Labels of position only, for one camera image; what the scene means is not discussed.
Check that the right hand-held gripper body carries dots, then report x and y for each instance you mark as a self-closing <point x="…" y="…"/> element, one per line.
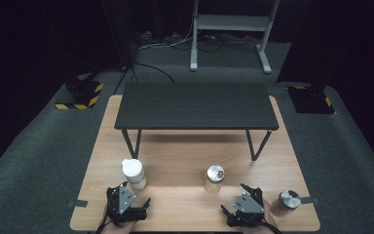
<point x="247" y="204"/>

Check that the person's left hand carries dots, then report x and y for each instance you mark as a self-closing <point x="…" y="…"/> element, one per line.
<point x="120" y="228"/>

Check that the grey tape strip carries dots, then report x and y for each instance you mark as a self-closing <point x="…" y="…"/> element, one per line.
<point x="308" y="200"/>
<point x="78" y="203"/>

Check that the person's right hand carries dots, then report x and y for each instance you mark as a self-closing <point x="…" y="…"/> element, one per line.
<point x="268" y="224"/>

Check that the small black table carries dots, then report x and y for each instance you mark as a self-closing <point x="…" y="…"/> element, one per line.
<point x="194" y="104"/>

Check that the black yellow striped base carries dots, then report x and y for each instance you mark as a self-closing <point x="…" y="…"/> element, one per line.
<point x="84" y="94"/>
<point x="310" y="100"/>

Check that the black curtain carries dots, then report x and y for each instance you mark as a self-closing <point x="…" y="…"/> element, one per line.
<point x="354" y="48"/>
<point x="29" y="65"/>
<point x="162" y="13"/>

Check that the silver-lid jar of yellow grains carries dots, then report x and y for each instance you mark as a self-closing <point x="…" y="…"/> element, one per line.
<point x="215" y="177"/>

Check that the white desk stand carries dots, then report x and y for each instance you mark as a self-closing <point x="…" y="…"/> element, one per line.
<point x="230" y="22"/>

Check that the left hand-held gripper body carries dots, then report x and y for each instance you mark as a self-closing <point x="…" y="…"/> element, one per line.
<point x="126" y="198"/>

